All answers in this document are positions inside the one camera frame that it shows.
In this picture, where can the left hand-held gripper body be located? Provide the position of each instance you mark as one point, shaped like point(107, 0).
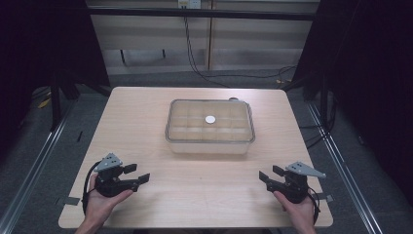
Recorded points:
point(110, 187)

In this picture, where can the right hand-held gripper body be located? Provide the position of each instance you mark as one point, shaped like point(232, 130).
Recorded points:
point(293, 190)

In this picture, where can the person's left hand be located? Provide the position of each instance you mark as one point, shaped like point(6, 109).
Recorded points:
point(99, 208)

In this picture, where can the person's right hand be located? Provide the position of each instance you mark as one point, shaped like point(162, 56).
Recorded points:
point(302, 214)

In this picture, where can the grey tape strip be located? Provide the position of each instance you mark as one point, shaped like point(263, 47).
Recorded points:
point(70, 201)
point(324, 197)

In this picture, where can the small black floor strip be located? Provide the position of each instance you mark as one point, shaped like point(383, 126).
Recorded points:
point(79, 136)

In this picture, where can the clear plastic box with lid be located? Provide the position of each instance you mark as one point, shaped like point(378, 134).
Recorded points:
point(210, 130)

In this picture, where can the white round disc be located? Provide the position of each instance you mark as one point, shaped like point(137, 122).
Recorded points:
point(210, 119)

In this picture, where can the small grey round knob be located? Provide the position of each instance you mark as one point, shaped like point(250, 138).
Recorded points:
point(233, 98)

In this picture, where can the black metal stand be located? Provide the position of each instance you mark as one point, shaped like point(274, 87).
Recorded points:
point(56, 100)

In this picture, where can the yellow object on floor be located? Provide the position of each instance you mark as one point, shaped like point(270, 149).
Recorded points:
point(44, 102)

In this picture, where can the dark curtain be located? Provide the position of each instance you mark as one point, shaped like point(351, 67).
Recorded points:
point(367, 81)
point(39, 45)

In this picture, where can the metal floor rail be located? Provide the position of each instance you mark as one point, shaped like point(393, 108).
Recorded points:
point(30, 169)
point(344, 169)

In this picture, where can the black horizontal frame bar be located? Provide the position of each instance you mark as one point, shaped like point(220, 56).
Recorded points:
point(201, 13)

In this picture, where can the white wall power outlet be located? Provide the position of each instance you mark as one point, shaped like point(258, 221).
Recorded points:
point(189, 3)

